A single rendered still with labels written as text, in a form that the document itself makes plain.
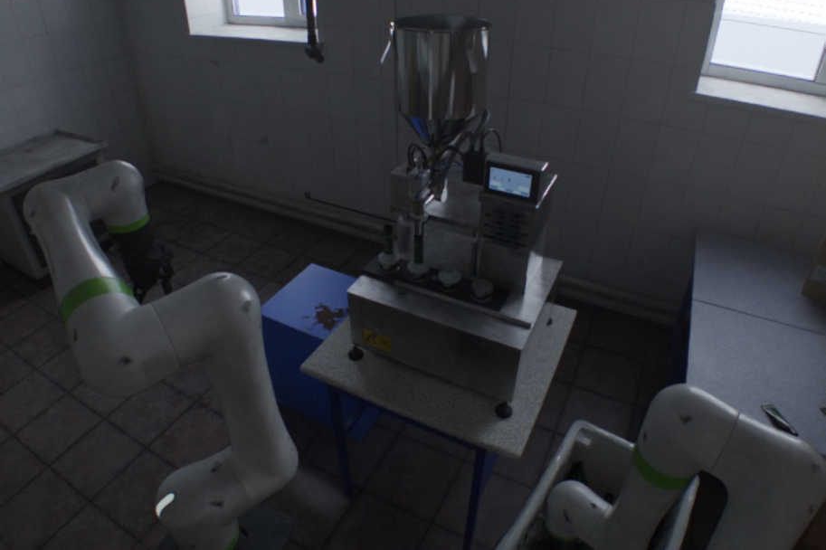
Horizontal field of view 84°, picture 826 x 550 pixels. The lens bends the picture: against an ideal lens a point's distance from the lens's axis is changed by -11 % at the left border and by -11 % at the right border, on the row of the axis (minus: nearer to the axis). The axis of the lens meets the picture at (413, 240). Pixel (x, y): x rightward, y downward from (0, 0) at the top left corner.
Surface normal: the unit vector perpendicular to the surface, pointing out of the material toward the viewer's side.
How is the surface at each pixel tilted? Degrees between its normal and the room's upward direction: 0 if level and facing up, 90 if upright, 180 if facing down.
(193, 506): 16
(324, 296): 0
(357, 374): 0
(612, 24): 90
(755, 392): 0
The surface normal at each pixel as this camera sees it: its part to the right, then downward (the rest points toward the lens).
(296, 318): 0.00, -0.84
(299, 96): -0.46, 0.48
